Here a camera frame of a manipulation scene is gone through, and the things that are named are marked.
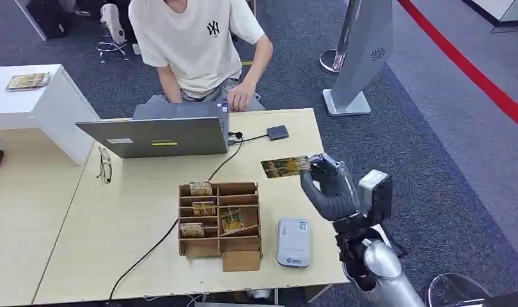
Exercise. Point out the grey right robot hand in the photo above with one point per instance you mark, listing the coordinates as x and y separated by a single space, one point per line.
333 193

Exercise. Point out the person's left hand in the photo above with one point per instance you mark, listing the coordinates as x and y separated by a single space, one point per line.
241 97

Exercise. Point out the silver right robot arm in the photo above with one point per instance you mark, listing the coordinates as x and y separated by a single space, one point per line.
382 260

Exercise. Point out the small dark adapter box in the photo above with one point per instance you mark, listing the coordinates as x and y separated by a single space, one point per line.
277 132

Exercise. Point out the white card reader device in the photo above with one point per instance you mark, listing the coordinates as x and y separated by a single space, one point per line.
293 243

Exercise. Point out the person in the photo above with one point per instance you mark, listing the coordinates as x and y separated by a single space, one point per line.
195 46

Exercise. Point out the grey laptop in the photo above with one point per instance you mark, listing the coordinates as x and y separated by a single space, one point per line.
157 135

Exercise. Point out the wooden card box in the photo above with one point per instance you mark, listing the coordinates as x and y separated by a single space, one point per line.
238 250

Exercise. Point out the grey standing kiosk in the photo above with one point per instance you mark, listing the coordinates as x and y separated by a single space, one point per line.
362 55

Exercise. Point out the black-framed glasses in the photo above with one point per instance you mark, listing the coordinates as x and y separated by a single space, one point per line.
105 167

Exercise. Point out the clear round cover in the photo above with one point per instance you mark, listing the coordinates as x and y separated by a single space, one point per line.
454 290

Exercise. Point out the white desk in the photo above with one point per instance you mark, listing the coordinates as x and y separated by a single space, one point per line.
55 114

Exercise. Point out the black box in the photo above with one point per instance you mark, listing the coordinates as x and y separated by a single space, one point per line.
49 19

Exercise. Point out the white platform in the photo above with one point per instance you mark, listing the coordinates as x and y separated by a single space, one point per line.
504 12

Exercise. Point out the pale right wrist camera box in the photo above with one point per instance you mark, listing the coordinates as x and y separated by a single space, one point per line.
375 190

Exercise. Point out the chrome stanchion post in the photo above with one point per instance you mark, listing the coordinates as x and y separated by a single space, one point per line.
337 57

